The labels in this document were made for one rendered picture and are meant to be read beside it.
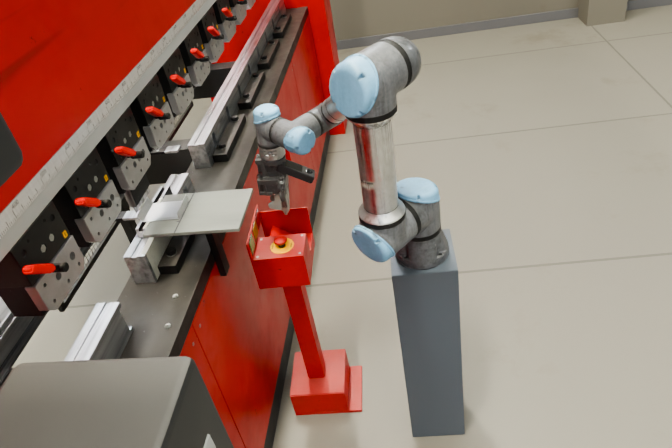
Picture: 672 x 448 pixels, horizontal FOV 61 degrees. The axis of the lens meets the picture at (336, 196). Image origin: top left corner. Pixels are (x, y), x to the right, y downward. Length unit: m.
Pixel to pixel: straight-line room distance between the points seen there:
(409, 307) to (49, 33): 1.12
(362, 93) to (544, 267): 1.75
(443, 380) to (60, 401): 1.63
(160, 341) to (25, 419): 1.08
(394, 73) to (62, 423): 0.97
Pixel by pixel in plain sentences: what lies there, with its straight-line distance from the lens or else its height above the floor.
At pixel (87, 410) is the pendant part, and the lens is 0.37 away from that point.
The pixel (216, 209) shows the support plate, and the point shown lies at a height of 1.00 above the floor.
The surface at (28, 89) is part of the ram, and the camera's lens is 1.23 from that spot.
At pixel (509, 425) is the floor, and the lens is 2.21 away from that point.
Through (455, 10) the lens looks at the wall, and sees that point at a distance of 5.24.
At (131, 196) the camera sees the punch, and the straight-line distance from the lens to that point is 1.56.
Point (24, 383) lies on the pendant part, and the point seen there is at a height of 1.60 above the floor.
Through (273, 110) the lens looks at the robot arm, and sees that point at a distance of 1.57.
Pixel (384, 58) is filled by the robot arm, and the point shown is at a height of 1.41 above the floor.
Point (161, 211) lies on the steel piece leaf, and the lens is 1.64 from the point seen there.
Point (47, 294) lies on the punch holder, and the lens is 1.21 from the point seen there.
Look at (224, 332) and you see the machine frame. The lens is 1.73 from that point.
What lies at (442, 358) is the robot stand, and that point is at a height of 0.41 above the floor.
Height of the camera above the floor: 1.86
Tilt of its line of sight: 35 degrees down
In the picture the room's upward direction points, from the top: 11 degrees counter-clockwise
